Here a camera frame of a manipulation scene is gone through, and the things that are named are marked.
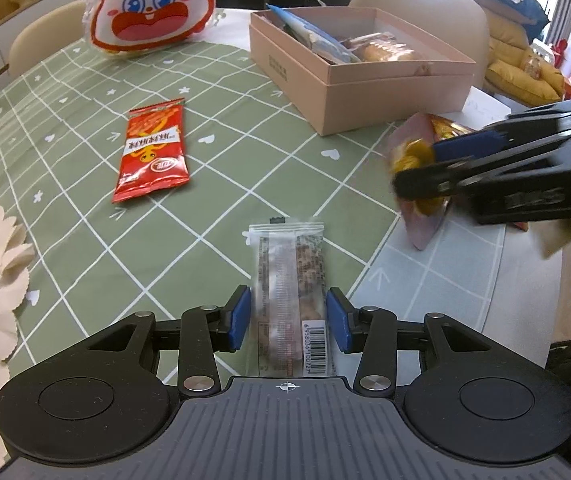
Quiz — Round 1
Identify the red white rabbit-shaped bag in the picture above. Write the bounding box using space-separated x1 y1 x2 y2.
83 0 217 57

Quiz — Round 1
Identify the white paper sheet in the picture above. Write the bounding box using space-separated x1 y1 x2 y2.
463 85 512 122

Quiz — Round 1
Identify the light blue snack packet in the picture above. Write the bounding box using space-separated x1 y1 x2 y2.
266 4 364 65

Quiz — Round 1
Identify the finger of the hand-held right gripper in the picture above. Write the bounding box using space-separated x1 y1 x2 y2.
393 146 560 201
431 112 567 163

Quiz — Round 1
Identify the pale grey checked tablecloth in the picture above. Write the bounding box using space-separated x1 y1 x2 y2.
349 220 507 387

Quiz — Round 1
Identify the green checked tablecloth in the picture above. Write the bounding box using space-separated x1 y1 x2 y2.
0 40 407 387

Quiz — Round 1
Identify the clear biscuit packet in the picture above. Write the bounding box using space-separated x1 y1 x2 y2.
353 32 419 63

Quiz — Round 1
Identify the red spicy snack packet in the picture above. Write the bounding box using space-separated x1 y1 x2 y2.
112 97 191 205

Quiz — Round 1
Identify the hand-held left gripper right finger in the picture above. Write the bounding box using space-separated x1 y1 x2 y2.
325 287 497 397

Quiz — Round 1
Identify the clear nut bar packet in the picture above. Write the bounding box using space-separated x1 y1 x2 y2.
243 216 339 379

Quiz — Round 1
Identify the yellow cushion pile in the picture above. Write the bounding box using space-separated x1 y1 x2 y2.
484 7 567 102

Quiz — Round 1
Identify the pink snack packet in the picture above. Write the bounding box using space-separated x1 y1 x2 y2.
388 112 483 254

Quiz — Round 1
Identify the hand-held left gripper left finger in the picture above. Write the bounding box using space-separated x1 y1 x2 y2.
84 284 252 397

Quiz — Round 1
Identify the pink cardboard box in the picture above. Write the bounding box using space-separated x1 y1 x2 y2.
248 5 477 137

